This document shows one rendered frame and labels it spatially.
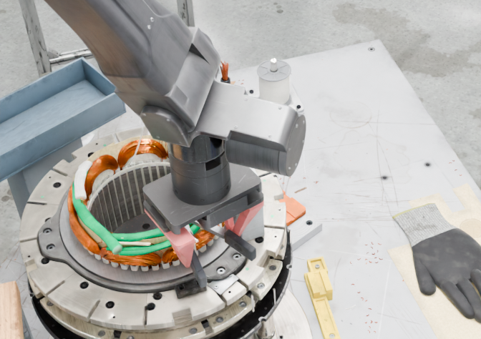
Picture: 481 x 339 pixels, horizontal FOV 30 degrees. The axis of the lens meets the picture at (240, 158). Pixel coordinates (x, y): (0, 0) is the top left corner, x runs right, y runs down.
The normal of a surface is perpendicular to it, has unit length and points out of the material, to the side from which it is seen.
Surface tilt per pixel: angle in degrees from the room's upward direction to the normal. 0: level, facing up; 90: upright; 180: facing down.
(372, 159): 0
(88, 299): 0
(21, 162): 90
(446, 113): 0
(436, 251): 14
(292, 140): 90
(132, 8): 76
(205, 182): 89
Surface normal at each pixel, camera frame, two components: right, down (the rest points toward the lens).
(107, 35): -0.30, 0.86
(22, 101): 0.64, 0.51
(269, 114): -0.11, -0.40
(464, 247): 0.00, -0.73
